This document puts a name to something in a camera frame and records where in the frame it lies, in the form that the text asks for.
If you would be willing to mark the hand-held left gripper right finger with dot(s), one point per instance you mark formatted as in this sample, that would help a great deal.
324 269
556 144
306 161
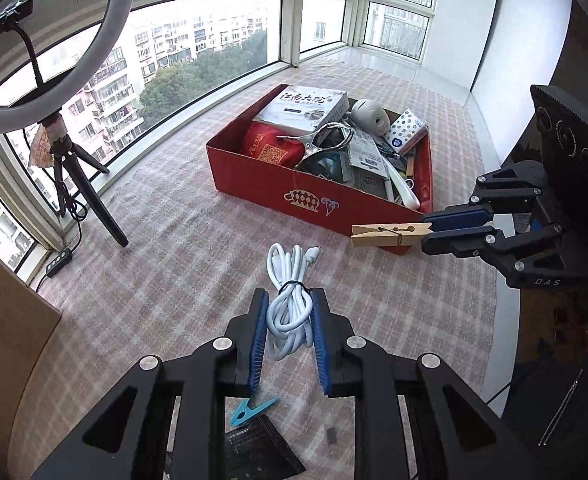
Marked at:
320 345

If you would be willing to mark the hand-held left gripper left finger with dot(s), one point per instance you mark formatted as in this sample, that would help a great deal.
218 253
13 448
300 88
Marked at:
259 340

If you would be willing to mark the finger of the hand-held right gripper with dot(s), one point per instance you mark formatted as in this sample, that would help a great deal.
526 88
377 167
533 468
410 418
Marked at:
459 217
454 245

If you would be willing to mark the wooden clothespin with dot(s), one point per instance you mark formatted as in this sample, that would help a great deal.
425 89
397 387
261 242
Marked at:
379 234

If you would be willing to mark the red cardboard box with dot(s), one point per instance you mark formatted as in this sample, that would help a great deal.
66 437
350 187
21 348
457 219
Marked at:
254 185

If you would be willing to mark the white plastic shoehorn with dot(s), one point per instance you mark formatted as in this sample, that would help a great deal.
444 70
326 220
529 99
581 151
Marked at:
406 190

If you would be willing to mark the teal plastic clothespin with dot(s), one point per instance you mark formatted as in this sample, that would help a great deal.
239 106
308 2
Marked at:
246 414

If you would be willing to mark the star patterned small box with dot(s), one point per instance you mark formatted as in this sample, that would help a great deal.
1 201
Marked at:
406 127

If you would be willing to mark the grey printed packet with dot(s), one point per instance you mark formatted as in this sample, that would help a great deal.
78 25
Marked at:
366 155

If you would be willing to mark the black pouch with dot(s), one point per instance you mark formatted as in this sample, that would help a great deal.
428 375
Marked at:
259 452

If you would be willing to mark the teal grey bundle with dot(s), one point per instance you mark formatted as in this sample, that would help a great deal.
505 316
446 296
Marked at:
324 165

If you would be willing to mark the large metal clip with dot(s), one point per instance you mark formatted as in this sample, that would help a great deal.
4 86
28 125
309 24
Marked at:
324 132

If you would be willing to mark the red fabric pouch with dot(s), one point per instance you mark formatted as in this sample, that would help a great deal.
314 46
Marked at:
269 147

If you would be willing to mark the white printed box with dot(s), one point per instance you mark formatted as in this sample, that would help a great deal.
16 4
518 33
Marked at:
299 107

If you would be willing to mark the person's dark jacket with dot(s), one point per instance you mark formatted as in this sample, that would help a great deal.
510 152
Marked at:
564 410

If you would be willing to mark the black inline remote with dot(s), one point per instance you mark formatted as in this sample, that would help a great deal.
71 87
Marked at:
57 262

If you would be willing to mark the black tripod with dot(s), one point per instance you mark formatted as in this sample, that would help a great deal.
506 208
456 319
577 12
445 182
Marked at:
91 195

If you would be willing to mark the light oak board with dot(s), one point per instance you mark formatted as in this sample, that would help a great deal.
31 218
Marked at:
3 335

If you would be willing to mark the red printed paper tag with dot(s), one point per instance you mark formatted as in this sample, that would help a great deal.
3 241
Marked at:
41 147

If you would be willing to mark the black phone holder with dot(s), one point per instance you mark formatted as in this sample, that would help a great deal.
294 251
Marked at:
8 20

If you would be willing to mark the small white camera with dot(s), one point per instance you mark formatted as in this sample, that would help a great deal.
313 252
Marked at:
369 115

